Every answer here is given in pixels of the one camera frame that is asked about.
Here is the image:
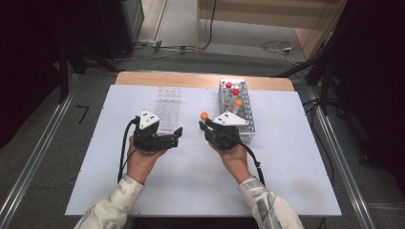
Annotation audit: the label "hanging black cable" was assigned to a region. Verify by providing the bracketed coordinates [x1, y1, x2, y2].
[202, 0, 219, 52]

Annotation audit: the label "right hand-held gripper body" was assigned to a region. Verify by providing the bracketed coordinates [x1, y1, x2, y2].
[204, 111, 250, 152]

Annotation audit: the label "grey floor cables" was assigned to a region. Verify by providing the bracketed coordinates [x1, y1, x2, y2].
[114, 38, 205, 62]

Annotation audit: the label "clear plastic tube rack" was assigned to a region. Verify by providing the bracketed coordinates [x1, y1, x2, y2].
[153, 86, 182, 135]

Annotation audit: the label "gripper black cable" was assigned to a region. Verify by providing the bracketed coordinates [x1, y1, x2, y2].
[238, 140, 266, 187]
[117, 116, 141, 184]

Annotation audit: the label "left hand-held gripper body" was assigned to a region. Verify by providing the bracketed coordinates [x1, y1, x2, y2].
[132, 110, 161, 153]

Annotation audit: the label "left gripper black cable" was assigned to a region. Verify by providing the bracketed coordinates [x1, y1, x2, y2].
[117, 116, 141, 184]

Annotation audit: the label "light wooden furniture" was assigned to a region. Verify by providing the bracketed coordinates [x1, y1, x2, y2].
[196, 0, 349, 60]

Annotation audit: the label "black floor cables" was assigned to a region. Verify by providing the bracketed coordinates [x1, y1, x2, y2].
[301, 96, 337, 187]

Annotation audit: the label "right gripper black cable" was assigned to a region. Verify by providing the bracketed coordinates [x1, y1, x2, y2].
[238, 140, 266, 187]

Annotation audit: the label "dark equipment cabinet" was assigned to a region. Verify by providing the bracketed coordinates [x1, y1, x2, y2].
[103, 0, 145, 60]

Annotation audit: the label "wooden table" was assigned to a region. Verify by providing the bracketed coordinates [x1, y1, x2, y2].
[115, 71, 296, 93]

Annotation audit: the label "white work board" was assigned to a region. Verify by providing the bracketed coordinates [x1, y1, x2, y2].
[64, 83, 343, 218]

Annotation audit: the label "aluminium floor rail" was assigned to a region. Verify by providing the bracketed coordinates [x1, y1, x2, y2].
[0, 73, 80, 229]
[299, 83, 378, 229]

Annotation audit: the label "white floor cable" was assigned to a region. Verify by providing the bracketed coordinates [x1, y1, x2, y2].
[261, 40, 302, 66]

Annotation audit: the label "white perforated tube rack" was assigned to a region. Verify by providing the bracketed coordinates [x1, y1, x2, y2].
[218, 78, 257, 144]

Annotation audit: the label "black metal stand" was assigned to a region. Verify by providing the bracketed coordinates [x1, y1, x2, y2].
[276, 30, 340, 116]
[56, 39, 122, 105]

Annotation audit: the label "person's left hand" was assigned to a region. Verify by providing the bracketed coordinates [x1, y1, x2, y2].
[126, 135, 168, 185]

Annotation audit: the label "person's right hand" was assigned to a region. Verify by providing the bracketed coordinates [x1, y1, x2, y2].
[207, 140, 253, 185]

